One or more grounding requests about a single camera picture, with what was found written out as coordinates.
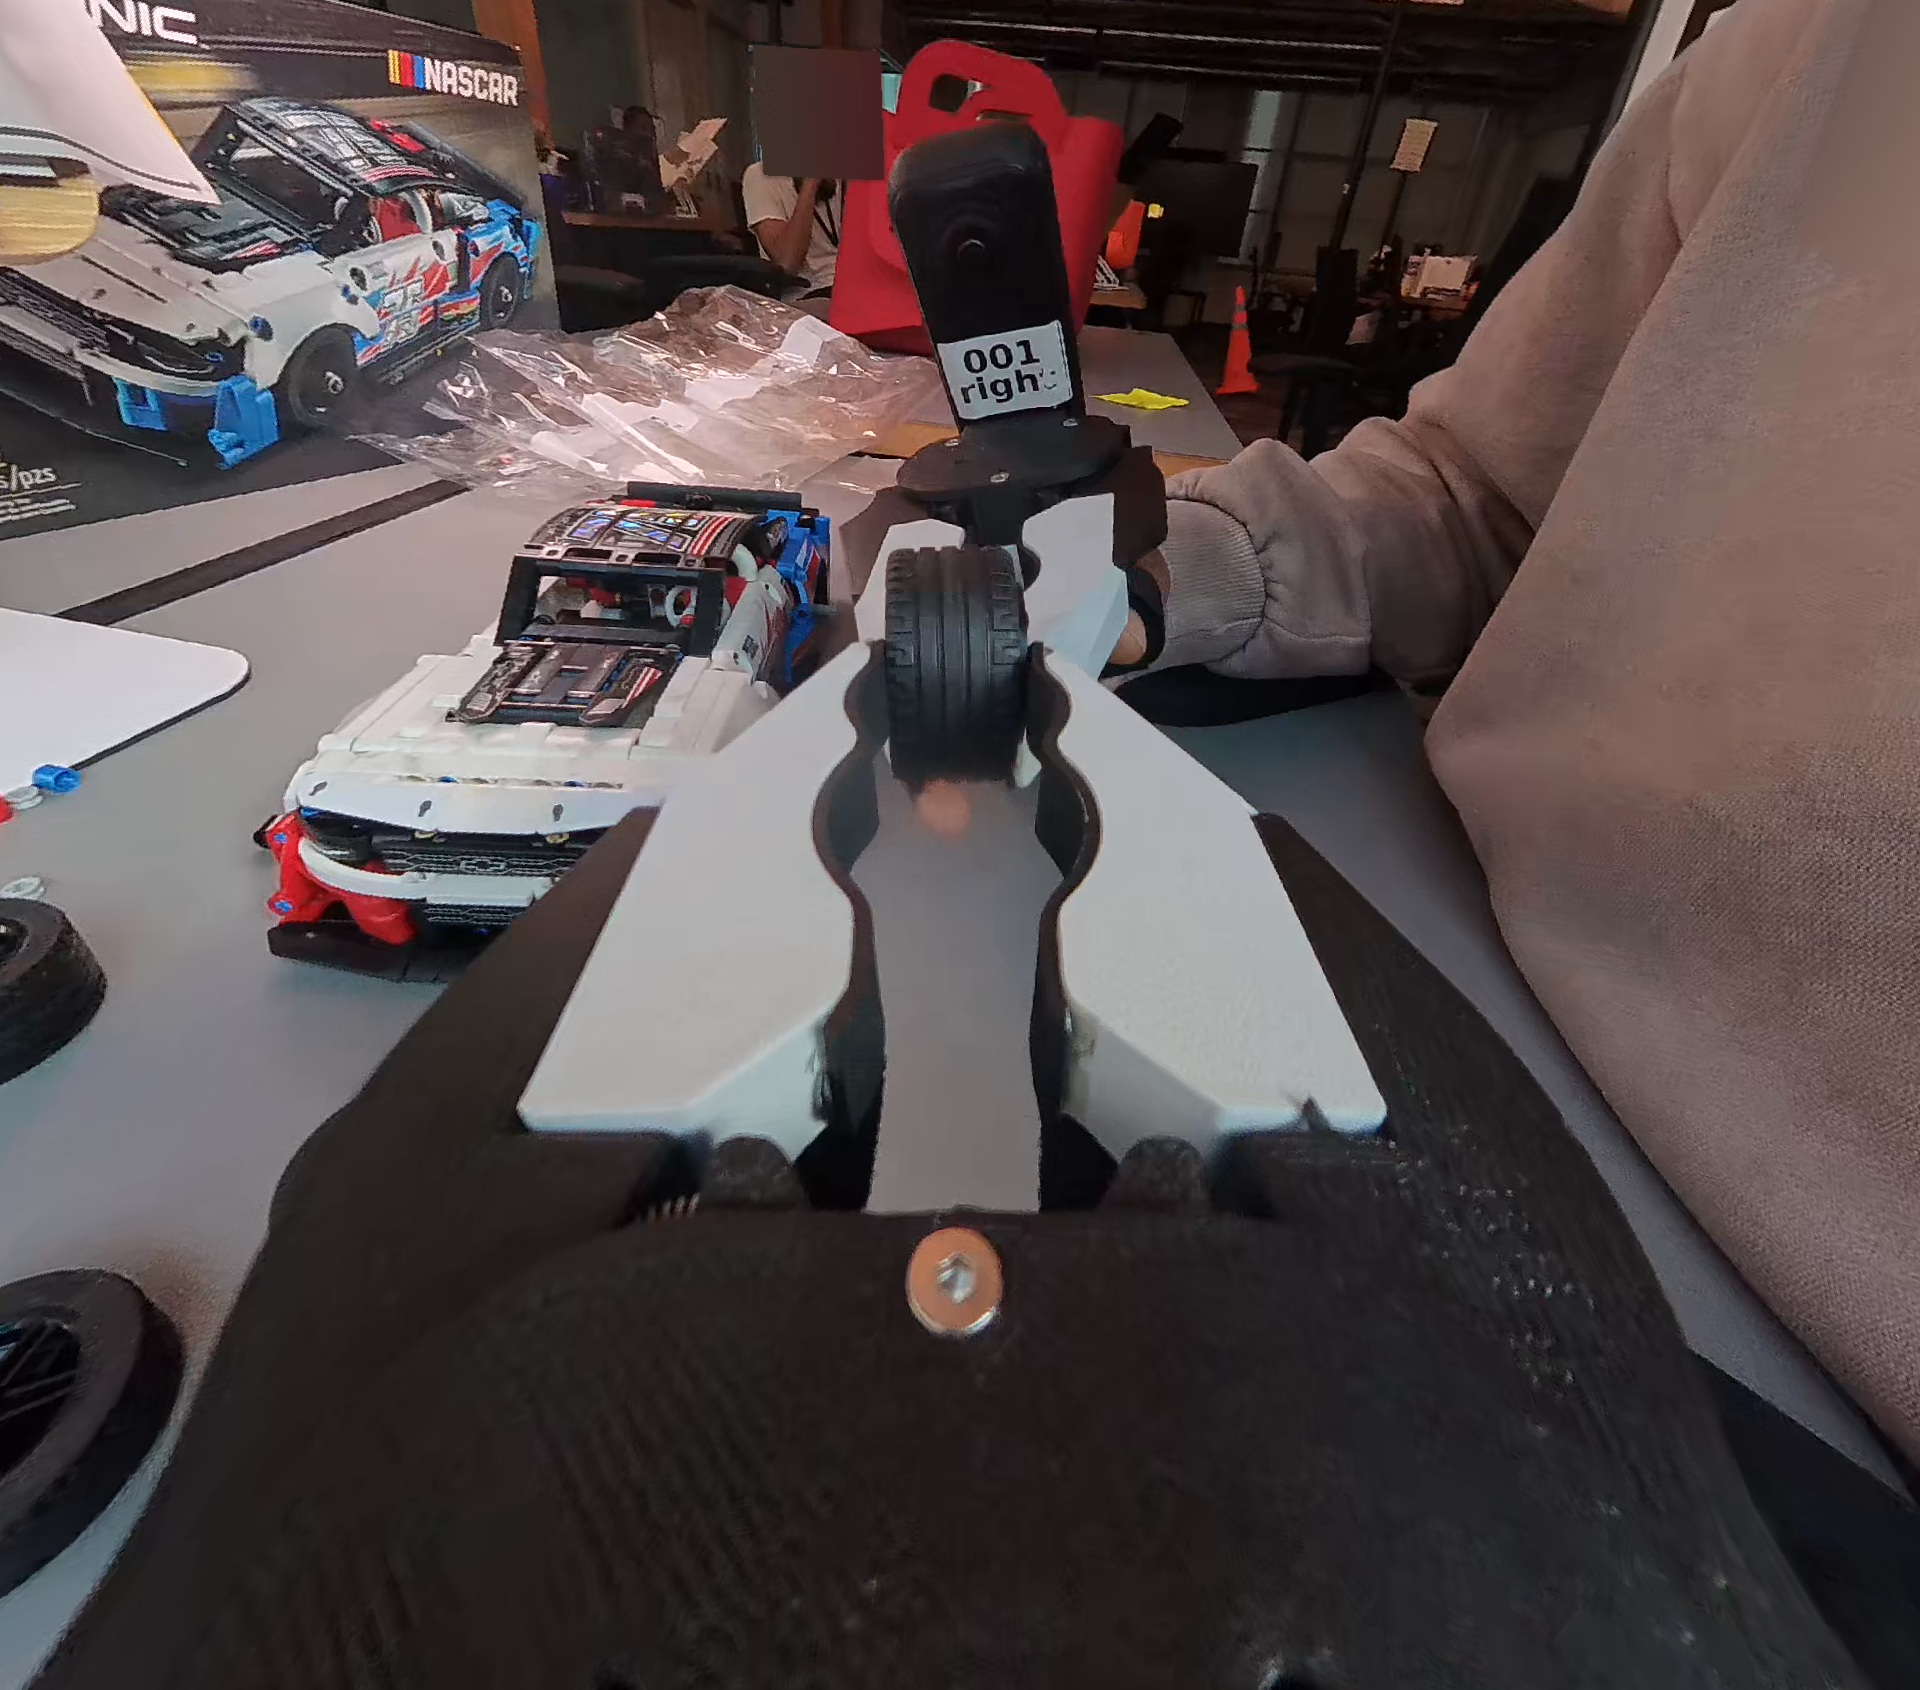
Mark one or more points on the instruction booklet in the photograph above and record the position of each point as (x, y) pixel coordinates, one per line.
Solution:
(61, 71)

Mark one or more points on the toy brick race car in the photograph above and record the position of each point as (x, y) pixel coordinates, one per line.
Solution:
(451, 730)

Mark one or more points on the background grey table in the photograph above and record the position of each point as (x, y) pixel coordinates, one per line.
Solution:
(1154, 371)

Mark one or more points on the person's right forearm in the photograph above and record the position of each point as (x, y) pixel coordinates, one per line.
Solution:
(1351, 550)

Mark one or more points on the black rubber toy tyre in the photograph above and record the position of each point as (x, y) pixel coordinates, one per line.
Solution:
(120, 1404)
(953, 655)
(61, 985)

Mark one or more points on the black toy wheel rim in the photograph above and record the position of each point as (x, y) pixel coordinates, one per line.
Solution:
(31, 1374)

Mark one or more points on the red large board shape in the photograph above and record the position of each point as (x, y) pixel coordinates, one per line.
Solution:
(871, 265)

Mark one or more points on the person's right hand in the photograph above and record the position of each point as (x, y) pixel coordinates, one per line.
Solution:
(1128, 648)

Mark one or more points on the black toy set box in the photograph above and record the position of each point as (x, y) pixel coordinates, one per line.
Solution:
(301, 220)

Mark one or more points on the yellow paper scrap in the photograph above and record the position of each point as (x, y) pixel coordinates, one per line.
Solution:
(1141, 398)

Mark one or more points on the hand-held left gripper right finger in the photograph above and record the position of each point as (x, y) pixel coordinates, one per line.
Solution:
(1214, 971)

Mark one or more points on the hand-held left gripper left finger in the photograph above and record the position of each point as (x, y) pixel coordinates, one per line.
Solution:
(690, 971)

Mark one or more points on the white book stand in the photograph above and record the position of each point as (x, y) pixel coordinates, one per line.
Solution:
(104, 684)

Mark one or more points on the clear plastic bag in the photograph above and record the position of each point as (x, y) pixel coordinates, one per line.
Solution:
(675, 385)

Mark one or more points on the person in beige hoodie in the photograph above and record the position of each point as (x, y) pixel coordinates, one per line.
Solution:
(1724, 671)

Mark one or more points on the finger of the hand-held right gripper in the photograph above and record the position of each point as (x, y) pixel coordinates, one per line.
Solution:
(1080, 594)
(872, 580)

